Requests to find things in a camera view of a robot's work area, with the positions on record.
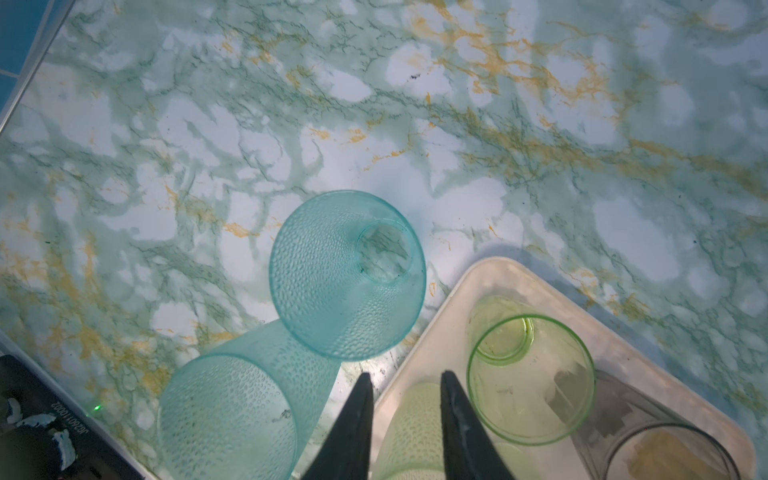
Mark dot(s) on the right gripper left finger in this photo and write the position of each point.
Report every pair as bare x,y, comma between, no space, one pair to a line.
345,453

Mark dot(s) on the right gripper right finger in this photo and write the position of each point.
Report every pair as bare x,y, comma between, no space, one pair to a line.
468,452

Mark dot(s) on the light green textured cup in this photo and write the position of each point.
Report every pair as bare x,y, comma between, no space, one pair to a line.
412,447

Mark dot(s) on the green transparent cup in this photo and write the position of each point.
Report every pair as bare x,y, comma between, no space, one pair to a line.
530,378

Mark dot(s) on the grey smoky cup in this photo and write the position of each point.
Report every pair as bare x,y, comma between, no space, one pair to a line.
628,435

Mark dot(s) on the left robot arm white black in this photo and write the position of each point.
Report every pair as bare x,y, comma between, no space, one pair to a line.
36,452

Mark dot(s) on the tall teal cup front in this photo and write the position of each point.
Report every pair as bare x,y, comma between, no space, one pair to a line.
246,409

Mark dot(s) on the tall teal cup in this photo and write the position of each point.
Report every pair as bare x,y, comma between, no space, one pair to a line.
246,409
348,275

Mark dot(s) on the tall teal cup rear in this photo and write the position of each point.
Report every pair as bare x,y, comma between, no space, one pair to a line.
348,275

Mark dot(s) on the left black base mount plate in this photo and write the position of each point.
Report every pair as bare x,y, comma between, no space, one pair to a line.
26,400

